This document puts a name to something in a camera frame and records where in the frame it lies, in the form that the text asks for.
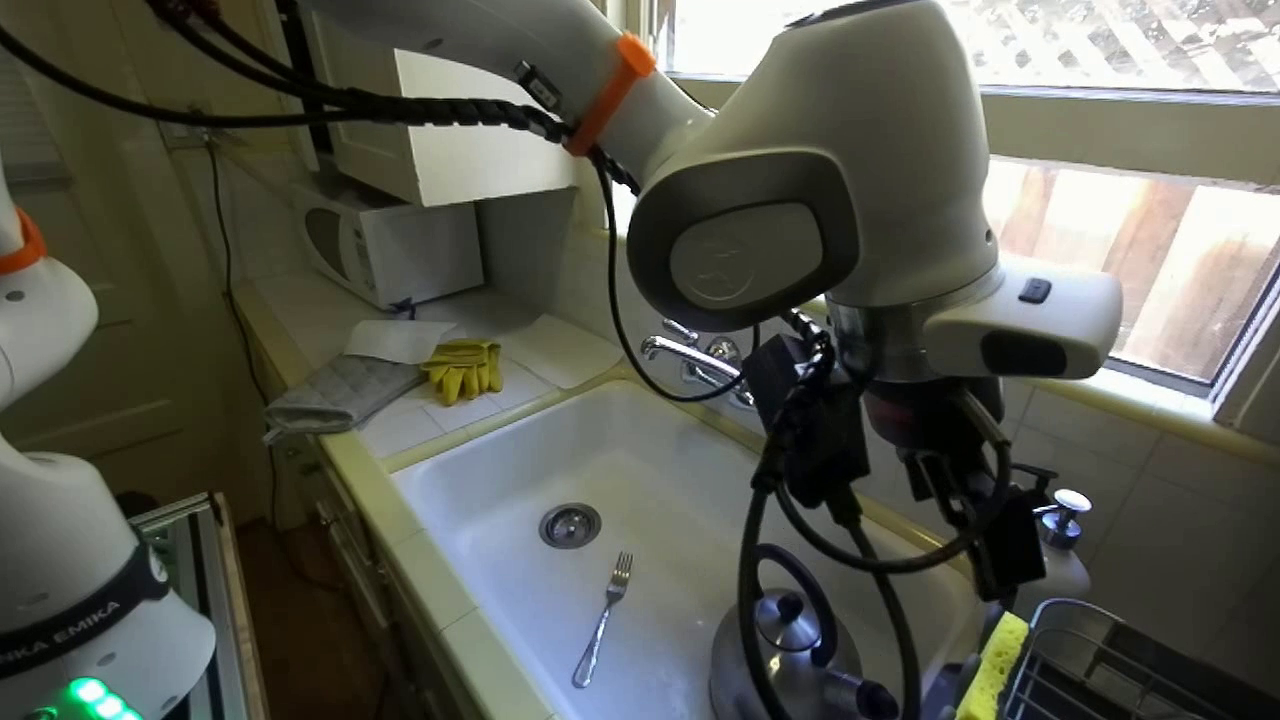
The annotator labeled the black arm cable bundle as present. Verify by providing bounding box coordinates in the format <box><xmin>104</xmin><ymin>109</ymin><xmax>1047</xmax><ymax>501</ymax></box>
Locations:
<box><xmin>0</xmin><ymin>0</ymin><xmax>643</xmax><ymax>190</ymax></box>

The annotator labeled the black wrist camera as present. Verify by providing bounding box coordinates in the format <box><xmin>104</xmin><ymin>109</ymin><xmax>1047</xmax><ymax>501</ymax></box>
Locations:
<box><xmin>740</xmin><ymin>332</ymin><xmax>872</xmax><ymax>511</ymax></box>

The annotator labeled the yellow sponge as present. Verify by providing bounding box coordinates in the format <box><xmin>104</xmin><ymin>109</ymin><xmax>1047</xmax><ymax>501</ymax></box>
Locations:
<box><xmin>951</xmin><ymin>607</ymin><xmax>1036</xmax><ymax>720</ymax></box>

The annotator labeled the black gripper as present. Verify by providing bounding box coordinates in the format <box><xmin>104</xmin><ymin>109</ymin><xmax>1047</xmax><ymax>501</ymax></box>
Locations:
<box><xmin>859</xmin><ymin>376</ymin><xmax>1059</xmax><ymax>607</ymax></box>

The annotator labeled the white capped soap bottle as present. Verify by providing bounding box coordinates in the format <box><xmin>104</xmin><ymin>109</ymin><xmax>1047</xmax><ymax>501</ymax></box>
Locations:
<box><xmin>1032</xmin><ymin>484</ymin><xmax>1102</xmax><ymax>600</ymax></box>

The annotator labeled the white ceramic sink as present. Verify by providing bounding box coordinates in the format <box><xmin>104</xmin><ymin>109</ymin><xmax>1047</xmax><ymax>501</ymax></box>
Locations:
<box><xmin>390</xmin><ymin>376</ymin><xmax>993</xmax><ymax>720</ymax></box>

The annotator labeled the white wall cabinet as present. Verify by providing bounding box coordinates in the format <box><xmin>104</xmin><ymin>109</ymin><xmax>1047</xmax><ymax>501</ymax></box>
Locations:
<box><xmin>296</xmin><ymin>0</ymin><xmax>580</xmax><ymax>213</ymax></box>

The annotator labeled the dark grey drying rack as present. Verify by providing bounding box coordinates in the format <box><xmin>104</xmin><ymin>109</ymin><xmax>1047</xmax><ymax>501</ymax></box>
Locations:
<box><xmin>998</xmin><ymin>592</ymin><xmax>1280</xmax><ymax>720</ymax></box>

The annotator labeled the grey metal stand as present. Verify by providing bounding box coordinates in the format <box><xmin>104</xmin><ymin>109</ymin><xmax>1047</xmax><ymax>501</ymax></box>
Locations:
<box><xmin>132</xmin><ymin>490</ymin><xmax>264</xmax><ymax>720</ymax></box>

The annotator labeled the metal sink drain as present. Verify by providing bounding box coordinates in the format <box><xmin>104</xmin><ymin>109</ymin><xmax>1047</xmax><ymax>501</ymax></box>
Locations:
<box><xmin>535</xmin><ymin>501</ymin><xmax>605</xmax><ymax>553</ymax></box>

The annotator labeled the black camera cable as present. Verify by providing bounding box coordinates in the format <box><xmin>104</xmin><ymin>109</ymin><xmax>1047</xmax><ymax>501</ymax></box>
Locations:
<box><xmin>732</xmin><ymin>477</ymin><xmax>935</xmax><ymax>720</ymax></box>

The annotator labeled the white countertop appliance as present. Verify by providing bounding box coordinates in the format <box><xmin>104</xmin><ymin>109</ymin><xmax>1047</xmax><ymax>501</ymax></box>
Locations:
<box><xmin>301</xmin><ymin>194</ymin><xmax>487</xmax><ymax>312</ymax></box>

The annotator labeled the window with white frame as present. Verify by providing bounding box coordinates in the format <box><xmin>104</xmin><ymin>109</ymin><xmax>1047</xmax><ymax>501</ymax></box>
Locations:
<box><xmin>655</xmin><ymin>0</ymin><xmax>1280</xmax><ymax>405</ymax></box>

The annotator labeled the silver fork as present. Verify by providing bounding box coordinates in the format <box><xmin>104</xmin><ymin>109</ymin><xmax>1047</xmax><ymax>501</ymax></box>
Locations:
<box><xmin>567</xmin><ymin>548</ymin><xmax>636</xmax><ymax>693</ymax></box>

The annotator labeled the grey folded towel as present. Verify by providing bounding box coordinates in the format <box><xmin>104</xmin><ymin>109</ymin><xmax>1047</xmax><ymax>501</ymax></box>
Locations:
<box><xmin>259</xmin><ymin>353</ymin><xmax>427</xmax><ymax>445</ymax></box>

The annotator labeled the stainless steel kettle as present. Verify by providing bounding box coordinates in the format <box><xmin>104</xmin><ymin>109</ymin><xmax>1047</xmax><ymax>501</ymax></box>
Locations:
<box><xmin>703</xmin><ymin>536</ymin><xmax>913</xmax><ymax>720</ymax></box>

